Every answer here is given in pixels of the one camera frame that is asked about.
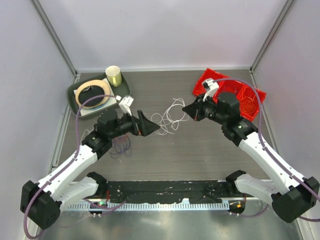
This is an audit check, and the white paper sheet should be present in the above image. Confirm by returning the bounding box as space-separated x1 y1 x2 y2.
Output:
71 78 117 119

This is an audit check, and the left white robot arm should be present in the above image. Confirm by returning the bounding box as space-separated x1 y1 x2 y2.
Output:
20 110 160 230

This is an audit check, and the slotted cable duct rail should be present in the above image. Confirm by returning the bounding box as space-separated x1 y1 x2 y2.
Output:
67 201 230 212

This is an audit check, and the red plastic divided bin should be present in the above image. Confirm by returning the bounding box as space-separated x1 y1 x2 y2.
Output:
192 68 260 122

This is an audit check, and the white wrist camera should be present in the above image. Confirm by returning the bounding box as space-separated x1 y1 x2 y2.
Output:
115 95 134 116
202 78 219 102

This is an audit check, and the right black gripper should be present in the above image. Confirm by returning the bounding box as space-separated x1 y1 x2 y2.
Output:
183 93 228 126

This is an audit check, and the cream yellow mug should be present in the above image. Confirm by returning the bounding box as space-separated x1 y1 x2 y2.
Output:
105 65 122 87

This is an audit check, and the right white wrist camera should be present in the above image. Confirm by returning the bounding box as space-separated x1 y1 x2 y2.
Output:
202 78 219 102

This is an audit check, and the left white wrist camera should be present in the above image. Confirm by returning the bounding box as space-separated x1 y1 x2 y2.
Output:
115 95 134 116

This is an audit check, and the orange thin cable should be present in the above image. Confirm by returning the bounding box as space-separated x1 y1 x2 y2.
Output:
113 136 131 151
238 86 261 116

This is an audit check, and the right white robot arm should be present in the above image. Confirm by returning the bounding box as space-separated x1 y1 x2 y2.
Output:
182 92 320 223

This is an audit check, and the wooden ring with black disc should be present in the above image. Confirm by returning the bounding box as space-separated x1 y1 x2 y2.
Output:
75 79 112 110

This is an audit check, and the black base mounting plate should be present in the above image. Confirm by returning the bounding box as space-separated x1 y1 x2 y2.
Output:
107 180 235 204

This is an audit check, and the dark green plastic tray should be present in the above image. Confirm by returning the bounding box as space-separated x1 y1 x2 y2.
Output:
66 72 132 120

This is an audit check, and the white thin cable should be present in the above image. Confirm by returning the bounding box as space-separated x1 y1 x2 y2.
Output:
81 128 97 146
151 97 190 136

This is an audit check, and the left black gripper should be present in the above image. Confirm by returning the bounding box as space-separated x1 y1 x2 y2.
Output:
109 109 160 140

